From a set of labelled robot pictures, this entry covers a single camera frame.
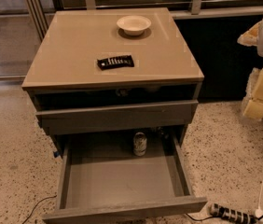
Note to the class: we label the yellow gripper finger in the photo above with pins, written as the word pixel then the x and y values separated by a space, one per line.
pixel 252 103
pixel 249 38

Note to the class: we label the black rxbar chocolate wrapper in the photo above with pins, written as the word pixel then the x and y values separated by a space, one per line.
pixel 115 62

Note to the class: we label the closed grey top drawer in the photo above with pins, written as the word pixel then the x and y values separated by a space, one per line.
pixel 116 117

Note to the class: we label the white can in drawer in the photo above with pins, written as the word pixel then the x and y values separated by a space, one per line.
pixel 139 144

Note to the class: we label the grey drawer cabinet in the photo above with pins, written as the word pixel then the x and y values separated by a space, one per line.
pixel 65 74

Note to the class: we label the open grey middle drawer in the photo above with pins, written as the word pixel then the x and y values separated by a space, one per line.
pixel 102 181

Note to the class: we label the white ceramic bowl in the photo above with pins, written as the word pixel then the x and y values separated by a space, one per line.
pixel 133 25

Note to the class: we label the black power strip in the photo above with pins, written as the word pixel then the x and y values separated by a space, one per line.
pixel 231 215

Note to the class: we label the white wall plug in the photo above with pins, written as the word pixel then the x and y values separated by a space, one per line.
pixel 259 214

